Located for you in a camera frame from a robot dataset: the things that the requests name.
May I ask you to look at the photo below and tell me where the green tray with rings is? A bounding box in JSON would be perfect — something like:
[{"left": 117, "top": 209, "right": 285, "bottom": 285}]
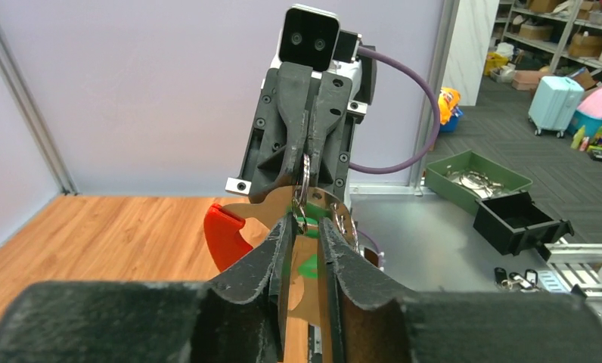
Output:
[{"left": 424, "top": 150, "right": 532, "bottom": 216}]

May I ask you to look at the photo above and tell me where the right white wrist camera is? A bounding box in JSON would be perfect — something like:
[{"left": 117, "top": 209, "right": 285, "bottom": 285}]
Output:
[{"left": 275, "top": 4, "right": 362, "bottom": 72}]

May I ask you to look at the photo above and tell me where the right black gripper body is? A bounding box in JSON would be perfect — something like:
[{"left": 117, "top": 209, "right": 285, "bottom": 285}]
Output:
[{"left": 226, "top": 60, "right": 377, "bottom": 203}]

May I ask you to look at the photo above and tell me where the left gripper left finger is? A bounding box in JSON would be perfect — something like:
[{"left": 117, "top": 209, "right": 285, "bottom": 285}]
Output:
[{"left": 0, "top": 232, "right": 286, "bottom": 362}]

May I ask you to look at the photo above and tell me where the key with green tag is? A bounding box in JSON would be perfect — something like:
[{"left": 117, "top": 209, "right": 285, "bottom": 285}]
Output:
[{"left": 273, "top": 198, "right": 334, "bottom": 283}]

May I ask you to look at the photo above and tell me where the black plastic box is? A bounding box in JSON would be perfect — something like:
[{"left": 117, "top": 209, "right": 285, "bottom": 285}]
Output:
[{"left": 473, "top": 191, "right": 575, "bottom": 256}]

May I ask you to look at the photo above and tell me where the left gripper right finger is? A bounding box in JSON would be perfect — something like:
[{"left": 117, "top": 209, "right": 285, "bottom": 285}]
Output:
[{"left": 318, "top": 218, "right": 602, "bottom": 362}]

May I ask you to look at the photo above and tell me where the bunch of tagged keys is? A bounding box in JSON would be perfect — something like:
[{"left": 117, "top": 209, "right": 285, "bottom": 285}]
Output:
[{"left": 493, "top": 267, "right": 538, "bottom": 292}]

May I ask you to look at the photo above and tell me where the left frame post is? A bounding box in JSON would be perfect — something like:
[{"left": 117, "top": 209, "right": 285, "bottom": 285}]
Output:
[{"left": 0, "top": 27, "right": 79, "bottom": 195}]

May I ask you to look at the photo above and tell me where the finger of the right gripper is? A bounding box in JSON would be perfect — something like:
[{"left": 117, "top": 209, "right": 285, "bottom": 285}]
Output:
[
  {"left": 306, "top": 72, "right": 352, "bottom": 186},
  {"left": 274, "top": 62, "right": 312, "bottom": 188}
]

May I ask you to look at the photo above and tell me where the metal key holder red handle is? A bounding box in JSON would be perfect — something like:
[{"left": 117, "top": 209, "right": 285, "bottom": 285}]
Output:
[{"left": 203, "top": 152, "right": 362, "bottom": 321}]

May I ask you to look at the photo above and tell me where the light blue suitcase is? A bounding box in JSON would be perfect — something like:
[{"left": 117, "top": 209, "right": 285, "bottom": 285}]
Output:
[{"left": 528, "top": 76, "right": 585, "bottom": 138}]

